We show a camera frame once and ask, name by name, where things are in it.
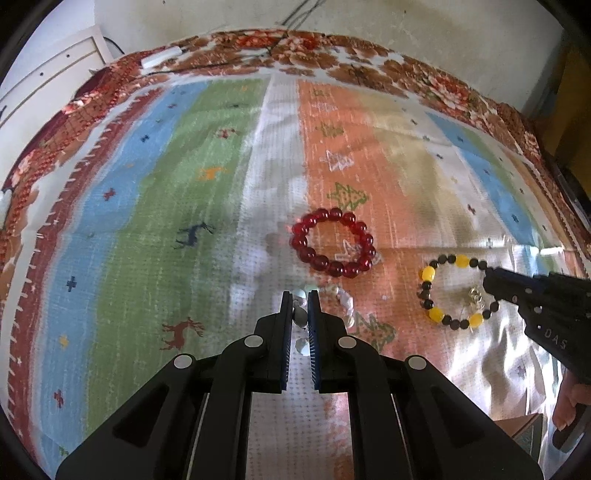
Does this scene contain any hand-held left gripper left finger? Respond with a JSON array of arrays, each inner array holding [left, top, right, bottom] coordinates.
[[55, 291, 296, 480]]

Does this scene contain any yellow and black bead bracelet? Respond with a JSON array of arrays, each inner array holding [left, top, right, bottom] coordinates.
[[418, 253, 502, 330]]

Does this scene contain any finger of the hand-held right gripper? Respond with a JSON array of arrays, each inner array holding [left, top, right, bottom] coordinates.
[[482, 267, 549, 306]]

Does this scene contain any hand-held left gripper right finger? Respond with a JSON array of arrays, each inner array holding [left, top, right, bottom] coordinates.
[[307, 290, 543, 480]]

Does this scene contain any striped woven cloth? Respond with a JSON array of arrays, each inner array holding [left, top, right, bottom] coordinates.
[[9, 76, 591, 480]]

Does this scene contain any red bead bracelet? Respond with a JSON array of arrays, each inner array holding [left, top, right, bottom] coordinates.
[[291, 208, 377, 278]]

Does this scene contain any white charger block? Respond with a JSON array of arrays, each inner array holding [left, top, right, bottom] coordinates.
[[141, 45, 184, 69]]

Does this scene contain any yellow hanging cloth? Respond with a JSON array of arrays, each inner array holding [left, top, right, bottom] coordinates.
[[545, 46, 591, 176]]

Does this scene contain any floral brown blanket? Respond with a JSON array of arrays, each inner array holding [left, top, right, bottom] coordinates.
[[0, 28, 591, 467]]

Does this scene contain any white bead bracelet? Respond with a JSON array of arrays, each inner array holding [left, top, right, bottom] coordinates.
[[291, 285, 358, 358]]

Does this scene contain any person's right hand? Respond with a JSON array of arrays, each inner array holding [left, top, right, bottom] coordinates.
[[554, 374, 591, 428]]

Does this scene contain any white cabinet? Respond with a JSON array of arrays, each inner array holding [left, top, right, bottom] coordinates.
[[0, 25, 112, 181]]

